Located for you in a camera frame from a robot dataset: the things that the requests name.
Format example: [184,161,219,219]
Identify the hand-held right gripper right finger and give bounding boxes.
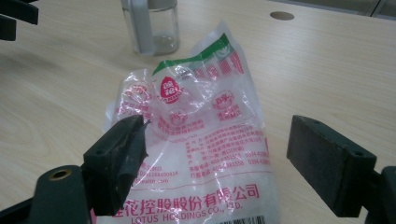
[286,114,378,218]

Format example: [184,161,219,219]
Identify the round table cable hole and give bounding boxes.
[269,10,295,21]

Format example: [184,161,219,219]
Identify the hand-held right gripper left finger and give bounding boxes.
[82,114,151,217]

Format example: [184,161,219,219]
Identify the clear plastic bag red print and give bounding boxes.
[90,20,281,224]

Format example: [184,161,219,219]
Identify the white container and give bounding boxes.
[120,0,181,57]

